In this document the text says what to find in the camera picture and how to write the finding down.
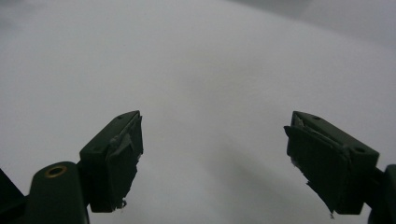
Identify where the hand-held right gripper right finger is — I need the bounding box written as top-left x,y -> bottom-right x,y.
283,110 -> 381,219

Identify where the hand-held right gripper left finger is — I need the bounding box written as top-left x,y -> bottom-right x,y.
78,109 -> 145,214

